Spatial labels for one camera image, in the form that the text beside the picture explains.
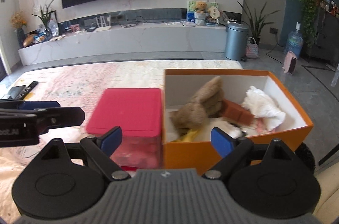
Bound pink white crochet toy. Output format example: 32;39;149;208
255;118;270;134

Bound yellow soft item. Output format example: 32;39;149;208
175;129;203;142

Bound white cloth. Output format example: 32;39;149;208
241;86;286;132

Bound brown knotted plush rope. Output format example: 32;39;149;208
169;75;225;137

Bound beige pouch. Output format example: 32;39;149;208
206;117;242;139

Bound black remote control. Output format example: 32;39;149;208
16;81;39;100

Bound black notebook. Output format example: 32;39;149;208
6;85;26;99

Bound lace patterned tablecloth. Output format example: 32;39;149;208
1;60;241;223

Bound red box with balls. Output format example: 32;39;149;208
86;88;163;169

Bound green plant in vase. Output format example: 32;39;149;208
33;0;55;41

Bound marble tv console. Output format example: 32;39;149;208
18;23;226;65

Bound orange cardboard box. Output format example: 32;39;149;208
163;69;313;174

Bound dried flowers in vase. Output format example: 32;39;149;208
10;11;27;48

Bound small woven handbag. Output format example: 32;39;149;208
245;37;258;59

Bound pink space heater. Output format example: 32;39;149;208
283;51;297;75

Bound white wifi router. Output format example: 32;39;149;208
94;15;111;32

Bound blue metal trash bin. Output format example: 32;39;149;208
225;22;249;62

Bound water jug with pump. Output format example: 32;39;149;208
284;22;303;59

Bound teddy bear on console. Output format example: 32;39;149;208
194;1;207;13

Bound dark cabinet with plants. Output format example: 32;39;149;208
298;0;338;68

